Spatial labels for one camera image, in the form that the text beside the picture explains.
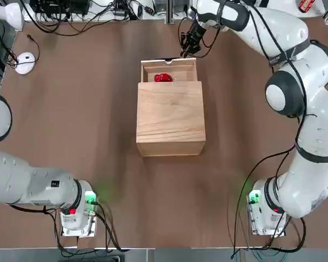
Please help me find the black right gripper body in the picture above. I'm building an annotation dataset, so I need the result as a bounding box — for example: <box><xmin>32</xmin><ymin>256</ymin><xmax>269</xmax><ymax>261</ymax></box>
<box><xmin>186</xmin><ymin>23</ymin><xmax>206</xmax><ymax>47</ymax></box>

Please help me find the wooden cabinet drawer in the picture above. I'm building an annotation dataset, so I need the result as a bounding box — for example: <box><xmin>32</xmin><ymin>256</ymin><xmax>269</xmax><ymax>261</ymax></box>
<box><xmin>140</xmin><ymin>57</ymin><xmax>200</xmax><ymax>83</ymax></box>

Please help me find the red toy car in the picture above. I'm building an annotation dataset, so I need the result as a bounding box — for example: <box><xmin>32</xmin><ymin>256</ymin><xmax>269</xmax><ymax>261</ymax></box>
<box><xmin>154</xmin><ymin>73</ymin><xmax>174</xmax><ymax>83</ymax></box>

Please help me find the wooden cabinet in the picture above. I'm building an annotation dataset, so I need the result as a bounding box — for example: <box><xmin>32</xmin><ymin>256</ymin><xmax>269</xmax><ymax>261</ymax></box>
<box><xmin>136</xmin><ymin>81</ymin><xmax>207</xmax><ymax>157</ymax></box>

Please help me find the black power supply box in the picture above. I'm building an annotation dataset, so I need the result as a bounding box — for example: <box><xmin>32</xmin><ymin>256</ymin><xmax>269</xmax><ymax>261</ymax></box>
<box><xmin>154</xmin><ymin>0</ymin><xmax>168</xmax><ymax>13</ymax></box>

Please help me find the red drink can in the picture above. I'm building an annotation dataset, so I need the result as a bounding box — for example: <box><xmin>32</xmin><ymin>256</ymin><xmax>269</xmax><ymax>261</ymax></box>
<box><xmin>298</xmin><ymin>0</ymin><xmax>315</xmax><ymax>13</ymax></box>

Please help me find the black electronics box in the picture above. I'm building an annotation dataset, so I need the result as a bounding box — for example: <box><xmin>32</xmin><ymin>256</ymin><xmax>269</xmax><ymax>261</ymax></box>
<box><xmin>32</xmin><ymin>0</ymin><xmax>90</xmax><ymax>16</ymax></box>

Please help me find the white desk lamp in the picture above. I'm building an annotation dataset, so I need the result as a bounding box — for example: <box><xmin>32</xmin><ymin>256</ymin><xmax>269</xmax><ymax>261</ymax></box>
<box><xmin>0</xmin><ymin>4</ymin><xmax>37</xmax><ymax>75</ymax></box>

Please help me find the black cable hub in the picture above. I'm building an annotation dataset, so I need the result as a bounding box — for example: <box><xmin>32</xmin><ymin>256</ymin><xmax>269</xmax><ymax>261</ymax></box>
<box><xmin>112</xmin><ymin>0</ymin><xmax>133</xmax><ymax>19</ymax></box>

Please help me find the black lamp cord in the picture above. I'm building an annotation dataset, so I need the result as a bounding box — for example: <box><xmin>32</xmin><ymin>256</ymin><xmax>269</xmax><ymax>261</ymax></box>
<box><xmin>26</xmin><ymin>33</ymin><xmax>41</xmax><ymax>65</ymax></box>

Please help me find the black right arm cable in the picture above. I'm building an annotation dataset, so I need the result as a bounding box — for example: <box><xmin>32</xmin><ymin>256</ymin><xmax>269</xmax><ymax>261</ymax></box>
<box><xmin>178</xmin><ymin>0</ymin><xmax>317</xmax><ymax>259</ymax></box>

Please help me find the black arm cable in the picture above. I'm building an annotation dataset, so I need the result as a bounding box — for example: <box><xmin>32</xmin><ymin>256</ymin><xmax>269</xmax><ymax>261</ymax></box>
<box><xmin>94</xmin><ymin>200</ymin><xmax>132</xmax><ymax>252</ymax></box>
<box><xmin>178</xmin><ymin>0</ymin><xmax>317</xmax><ymax>259</ymax></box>

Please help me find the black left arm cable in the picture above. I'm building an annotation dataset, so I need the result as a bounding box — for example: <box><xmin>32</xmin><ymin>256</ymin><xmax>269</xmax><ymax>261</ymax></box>
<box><xmin>94</xmin><ymin>200</ymin><xmax>132</xmax><ymax>252</ymax></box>

